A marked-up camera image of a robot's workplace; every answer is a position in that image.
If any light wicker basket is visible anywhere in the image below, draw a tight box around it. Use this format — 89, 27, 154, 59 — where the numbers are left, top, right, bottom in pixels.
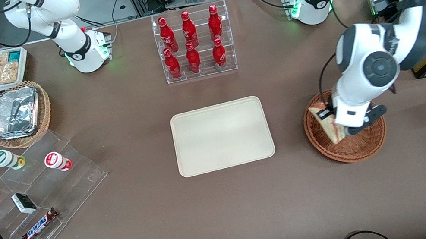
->
0, 77, 58, 153

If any clear acrylic bottle rack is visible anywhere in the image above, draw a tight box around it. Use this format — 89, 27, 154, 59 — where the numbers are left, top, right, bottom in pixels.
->
150, 0, 239, 86

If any triangular sandwich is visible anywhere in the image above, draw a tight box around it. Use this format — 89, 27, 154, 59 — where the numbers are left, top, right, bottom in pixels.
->
308, 98, 349, 148

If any round brown wicker basket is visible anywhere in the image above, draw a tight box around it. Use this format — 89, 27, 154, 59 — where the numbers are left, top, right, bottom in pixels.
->
299, 80, 391, 170

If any green lidded white cup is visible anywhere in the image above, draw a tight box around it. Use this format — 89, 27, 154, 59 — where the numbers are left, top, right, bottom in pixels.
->
0, 146, 27, 173

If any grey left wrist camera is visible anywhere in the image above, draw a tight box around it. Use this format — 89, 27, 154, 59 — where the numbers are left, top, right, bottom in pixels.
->
342, 104, 390, 137

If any red cola bottle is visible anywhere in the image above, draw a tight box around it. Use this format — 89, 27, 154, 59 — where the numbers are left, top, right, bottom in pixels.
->
179, 9, 199, 48
205, 3, 225, 42
162, 46, 183, 81
157, 15, 178, 54
210, 37, 229, 71
184, 41, 203, 75

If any red lidded white cup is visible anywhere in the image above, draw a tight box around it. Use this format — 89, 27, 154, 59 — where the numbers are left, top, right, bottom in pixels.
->
43, 149, 74, 174

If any cream plastic tray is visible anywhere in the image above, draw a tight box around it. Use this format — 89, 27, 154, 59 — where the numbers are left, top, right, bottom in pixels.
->
168, 93, 278, 179

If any silver foil container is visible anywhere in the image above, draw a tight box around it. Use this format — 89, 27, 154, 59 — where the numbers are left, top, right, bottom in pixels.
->
0, 84, 46, 142

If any brown snickers bar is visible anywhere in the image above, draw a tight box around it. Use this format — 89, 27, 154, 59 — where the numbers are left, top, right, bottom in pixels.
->
18, 207, 63, 239

